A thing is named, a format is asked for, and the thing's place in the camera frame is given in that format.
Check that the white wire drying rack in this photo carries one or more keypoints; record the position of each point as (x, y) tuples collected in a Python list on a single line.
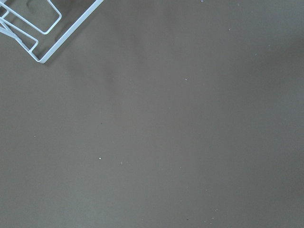
[(41, 27)]

